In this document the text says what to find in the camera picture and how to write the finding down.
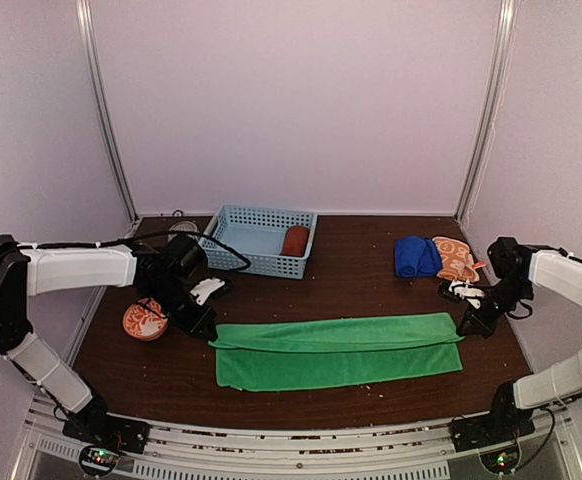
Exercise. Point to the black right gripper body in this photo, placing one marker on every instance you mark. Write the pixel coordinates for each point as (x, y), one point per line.
(488, 323)

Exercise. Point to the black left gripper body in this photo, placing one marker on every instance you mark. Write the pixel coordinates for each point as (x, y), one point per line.
(184, 319)

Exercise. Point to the green towel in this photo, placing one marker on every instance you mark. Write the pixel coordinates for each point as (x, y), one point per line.
(324, 354)

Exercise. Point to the light blue perforated basket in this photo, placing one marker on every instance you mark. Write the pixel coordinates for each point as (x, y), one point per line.
(250, 240)

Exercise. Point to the rust brown towel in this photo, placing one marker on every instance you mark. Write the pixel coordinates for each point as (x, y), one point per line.
(295, 241)

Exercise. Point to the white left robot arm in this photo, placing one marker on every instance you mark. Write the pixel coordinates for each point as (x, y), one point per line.
(159, 273)

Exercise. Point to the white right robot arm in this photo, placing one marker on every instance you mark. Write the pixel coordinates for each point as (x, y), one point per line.
(521, 271)

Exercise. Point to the orange patterned bowl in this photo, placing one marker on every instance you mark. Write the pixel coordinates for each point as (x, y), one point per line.
(144, 320)

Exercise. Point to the white cloth under green towel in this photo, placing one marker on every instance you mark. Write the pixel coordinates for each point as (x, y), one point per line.
(458, 263)

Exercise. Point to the blue towel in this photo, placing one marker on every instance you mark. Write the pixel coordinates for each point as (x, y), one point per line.
(416, 257)

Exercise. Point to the striped ceramic cup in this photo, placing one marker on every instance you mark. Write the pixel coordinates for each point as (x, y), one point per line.
(186, 226)

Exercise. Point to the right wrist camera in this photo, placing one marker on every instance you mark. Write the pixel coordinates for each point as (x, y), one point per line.
(457, 291)

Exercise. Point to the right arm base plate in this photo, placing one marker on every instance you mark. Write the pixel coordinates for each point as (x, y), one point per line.
(469, 433)

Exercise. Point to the aluminium front rail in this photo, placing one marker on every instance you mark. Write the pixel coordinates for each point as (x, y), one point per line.
(421, 450)

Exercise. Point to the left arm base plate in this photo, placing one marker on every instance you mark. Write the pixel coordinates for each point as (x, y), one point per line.
(111, 432)

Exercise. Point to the right aluminium corner post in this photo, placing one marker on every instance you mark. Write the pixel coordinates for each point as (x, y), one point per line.
(493, 97)

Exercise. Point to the aluminium corner post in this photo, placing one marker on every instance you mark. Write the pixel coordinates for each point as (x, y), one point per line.
(493, 97)
(87, 32)

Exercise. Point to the left aluminium corner post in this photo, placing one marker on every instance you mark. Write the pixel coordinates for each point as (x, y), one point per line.
(87, 32)

